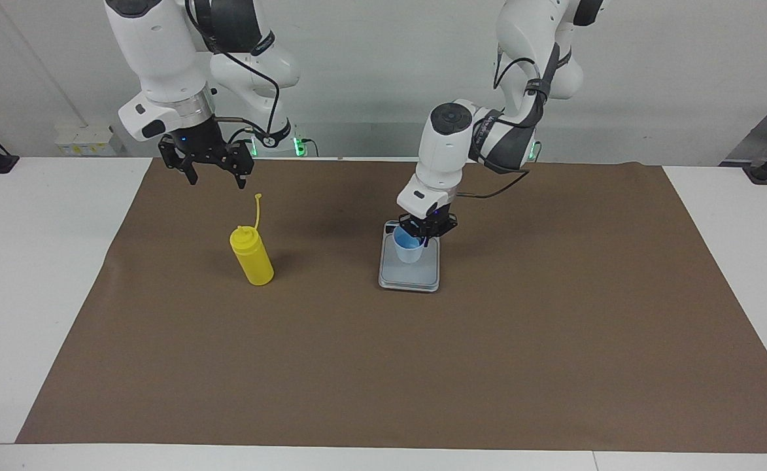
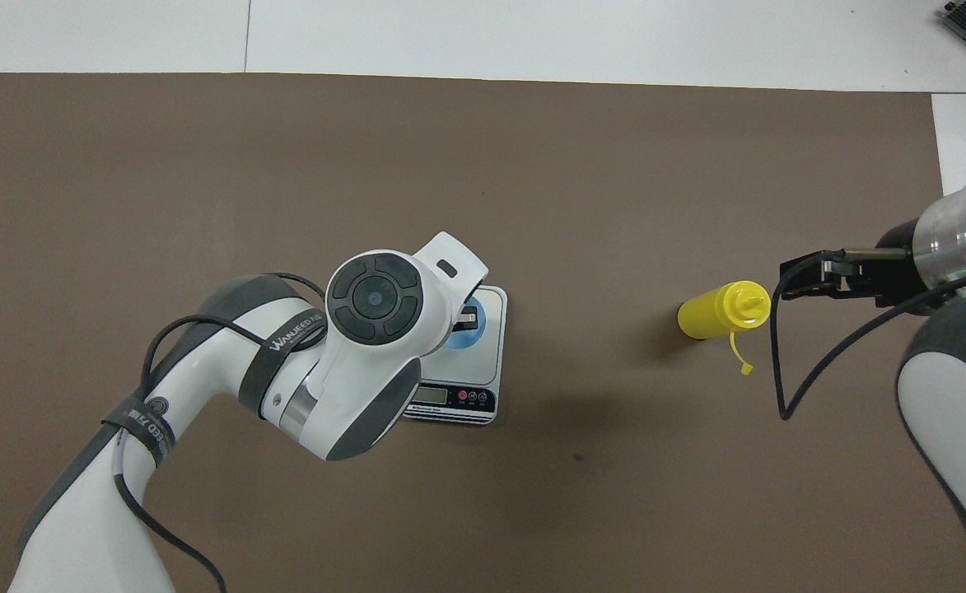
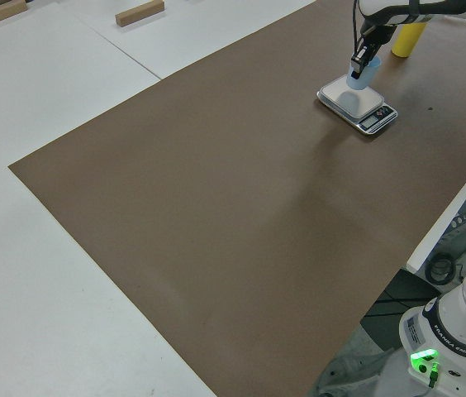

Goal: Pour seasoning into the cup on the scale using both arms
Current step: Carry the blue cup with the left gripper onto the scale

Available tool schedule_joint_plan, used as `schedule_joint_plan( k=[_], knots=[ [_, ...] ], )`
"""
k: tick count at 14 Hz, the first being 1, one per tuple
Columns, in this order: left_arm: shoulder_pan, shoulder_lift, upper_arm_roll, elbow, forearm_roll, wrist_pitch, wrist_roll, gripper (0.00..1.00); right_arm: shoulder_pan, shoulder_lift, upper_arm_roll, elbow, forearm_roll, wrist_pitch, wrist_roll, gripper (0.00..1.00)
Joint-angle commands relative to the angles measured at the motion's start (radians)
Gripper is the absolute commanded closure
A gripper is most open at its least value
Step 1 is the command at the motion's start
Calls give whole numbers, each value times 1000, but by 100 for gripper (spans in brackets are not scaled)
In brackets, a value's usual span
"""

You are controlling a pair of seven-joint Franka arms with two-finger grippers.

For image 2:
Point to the brown table mat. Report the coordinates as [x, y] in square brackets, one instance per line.
[614, 165]

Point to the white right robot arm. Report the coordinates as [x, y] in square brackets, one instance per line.
[952, 445]

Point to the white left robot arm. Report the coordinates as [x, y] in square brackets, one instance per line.
[202, 395]

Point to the yellow squeeze seasoning bottle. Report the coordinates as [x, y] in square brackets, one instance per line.
[709, 315]

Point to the light blue paper cup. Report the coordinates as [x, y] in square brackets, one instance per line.
[462, 343]

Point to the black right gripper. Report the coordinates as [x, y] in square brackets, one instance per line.
[894, 280]

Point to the silver digital kitchen scale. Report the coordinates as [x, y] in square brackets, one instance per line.
[482, 371]

